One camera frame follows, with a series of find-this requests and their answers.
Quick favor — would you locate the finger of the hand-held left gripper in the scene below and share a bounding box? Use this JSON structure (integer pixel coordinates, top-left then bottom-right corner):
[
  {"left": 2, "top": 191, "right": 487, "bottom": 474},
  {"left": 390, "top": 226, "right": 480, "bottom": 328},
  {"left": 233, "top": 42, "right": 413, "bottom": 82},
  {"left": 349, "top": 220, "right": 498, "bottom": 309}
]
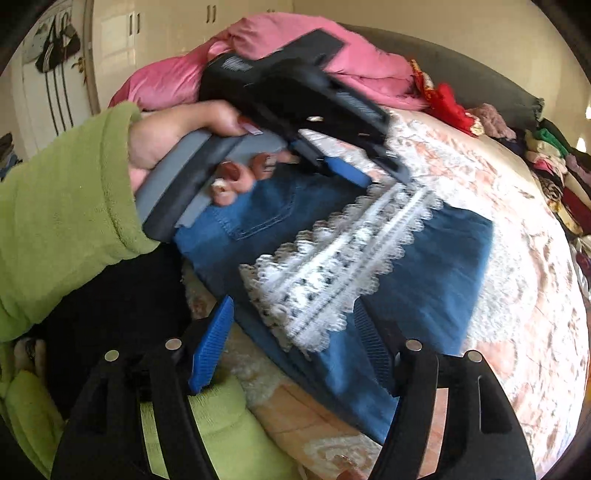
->
[
  {"left": 288, "top": 138, "right": 372, "bottom": 189},
  {"left": 365, "top": 138, "right": 411, "bottom": 188}
]

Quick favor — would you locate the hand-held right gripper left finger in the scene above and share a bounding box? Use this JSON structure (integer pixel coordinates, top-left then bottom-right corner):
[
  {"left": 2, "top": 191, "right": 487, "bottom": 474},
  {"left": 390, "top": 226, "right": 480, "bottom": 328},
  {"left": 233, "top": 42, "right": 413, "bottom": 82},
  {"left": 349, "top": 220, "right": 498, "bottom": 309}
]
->
[{"left": 51, "top": 295, "right": 236, "bottom": 480}]

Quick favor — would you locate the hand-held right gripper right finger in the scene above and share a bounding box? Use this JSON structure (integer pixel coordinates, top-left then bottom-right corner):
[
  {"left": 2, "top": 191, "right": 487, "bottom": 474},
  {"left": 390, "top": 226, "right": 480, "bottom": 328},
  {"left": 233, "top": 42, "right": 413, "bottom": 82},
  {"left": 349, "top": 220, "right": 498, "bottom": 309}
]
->
[{"left": 353, "top": 300, "right": 536, "bottom": 480}]

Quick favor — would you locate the blue denim pants lace trim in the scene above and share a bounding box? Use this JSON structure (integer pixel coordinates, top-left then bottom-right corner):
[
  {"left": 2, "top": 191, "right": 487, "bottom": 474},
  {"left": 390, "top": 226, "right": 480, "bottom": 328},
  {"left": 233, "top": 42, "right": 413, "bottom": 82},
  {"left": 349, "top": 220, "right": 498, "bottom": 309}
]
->
[{"left": 173, "top": 173, "right": 495, "bottom": 446}]

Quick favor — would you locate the person's left forearm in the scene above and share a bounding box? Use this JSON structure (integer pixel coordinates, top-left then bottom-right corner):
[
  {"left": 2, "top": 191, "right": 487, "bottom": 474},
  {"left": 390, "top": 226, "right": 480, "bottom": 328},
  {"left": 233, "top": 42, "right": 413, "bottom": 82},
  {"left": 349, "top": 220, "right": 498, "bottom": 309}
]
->
[{"left": 0, "top": 102, "right": 160, "bottom": 342}]

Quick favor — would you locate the person's left hand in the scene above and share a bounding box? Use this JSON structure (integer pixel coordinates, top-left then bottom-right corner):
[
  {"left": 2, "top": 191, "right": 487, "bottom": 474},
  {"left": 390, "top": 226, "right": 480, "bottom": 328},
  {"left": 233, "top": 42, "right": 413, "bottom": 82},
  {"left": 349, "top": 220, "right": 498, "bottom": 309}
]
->
[{"left": 127, "top": 100, "right": 296, "bottom": 208}]

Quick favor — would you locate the green fleece jacket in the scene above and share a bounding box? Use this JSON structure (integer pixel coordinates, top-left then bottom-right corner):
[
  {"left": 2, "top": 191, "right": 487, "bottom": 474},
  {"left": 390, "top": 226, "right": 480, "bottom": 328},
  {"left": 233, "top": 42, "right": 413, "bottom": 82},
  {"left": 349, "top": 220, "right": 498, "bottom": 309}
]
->
[{"left": 0, "top": 342, "right": 301, "bottom": 480}]

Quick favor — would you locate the red patterned cloth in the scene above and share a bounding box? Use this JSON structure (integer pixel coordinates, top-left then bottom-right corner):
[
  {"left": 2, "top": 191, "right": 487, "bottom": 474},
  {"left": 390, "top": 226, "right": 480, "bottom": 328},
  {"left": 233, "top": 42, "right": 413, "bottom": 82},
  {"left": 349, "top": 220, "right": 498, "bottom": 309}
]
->
[{"left": 409, "top": 59, "right": 485, "bottom": 137}]

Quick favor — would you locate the pink quilt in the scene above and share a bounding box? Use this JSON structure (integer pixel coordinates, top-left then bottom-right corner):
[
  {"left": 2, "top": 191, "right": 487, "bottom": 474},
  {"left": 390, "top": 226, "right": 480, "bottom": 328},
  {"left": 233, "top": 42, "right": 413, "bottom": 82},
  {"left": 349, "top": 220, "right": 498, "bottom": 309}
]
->
[{"left": 108, "top": 14, "right": 430, "bottom": 114}]

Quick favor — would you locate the mauve fuzzy cloth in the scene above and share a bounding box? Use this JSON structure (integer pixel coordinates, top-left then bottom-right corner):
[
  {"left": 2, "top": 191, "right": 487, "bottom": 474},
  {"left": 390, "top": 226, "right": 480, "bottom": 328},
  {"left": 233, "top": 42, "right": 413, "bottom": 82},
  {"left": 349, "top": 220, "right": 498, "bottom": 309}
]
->
[{"left": 466, "top": 102, "right": 518, "bottom": 141}]

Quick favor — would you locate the grey padded headboard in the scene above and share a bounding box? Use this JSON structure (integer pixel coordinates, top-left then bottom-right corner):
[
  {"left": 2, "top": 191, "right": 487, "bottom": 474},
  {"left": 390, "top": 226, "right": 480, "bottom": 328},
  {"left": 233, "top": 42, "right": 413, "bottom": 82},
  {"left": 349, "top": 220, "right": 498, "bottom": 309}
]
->
[{"left": 337, "top": 23, "right": 546, "bottom": 132}]

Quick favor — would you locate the cream wardrobe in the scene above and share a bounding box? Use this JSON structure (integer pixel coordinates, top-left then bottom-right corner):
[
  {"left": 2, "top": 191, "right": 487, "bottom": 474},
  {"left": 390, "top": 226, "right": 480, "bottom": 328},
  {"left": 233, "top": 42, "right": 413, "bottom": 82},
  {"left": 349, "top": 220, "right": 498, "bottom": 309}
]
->
[{"left": 85, "top": 0, "right": 296, "bottom": 116}]

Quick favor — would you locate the floral lace bedspread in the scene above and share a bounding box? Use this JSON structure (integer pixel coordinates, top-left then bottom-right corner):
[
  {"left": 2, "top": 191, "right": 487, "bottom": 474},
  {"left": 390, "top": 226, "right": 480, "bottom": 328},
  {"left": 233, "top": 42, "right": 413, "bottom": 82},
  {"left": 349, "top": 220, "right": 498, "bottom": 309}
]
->
[{"left": 185, "top": 108, "right": 585, "bottom": 480}]

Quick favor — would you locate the pile of folded clothes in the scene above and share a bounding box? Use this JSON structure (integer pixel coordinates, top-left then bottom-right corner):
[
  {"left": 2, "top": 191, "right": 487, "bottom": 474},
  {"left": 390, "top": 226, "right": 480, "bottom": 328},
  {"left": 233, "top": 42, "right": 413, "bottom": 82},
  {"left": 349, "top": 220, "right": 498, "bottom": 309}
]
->
[{"left": 501, "top": 117, "right": 591, "bottom": 296}]

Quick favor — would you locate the black hanging handbag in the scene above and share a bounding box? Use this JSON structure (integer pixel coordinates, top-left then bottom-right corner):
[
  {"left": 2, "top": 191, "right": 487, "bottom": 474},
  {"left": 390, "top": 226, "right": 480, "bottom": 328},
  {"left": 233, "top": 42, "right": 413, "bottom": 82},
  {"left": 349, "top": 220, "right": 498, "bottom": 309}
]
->
[{"left": 34, "top": 14, "right": 84, "bottom": 75}]

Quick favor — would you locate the white door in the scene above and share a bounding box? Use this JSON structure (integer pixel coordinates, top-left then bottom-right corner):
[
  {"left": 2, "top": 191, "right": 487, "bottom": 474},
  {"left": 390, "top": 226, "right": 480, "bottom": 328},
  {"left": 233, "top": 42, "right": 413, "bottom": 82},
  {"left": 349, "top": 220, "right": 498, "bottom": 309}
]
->
[{"left": 9, "top": 0, "right": 100, "bottom": 158}]

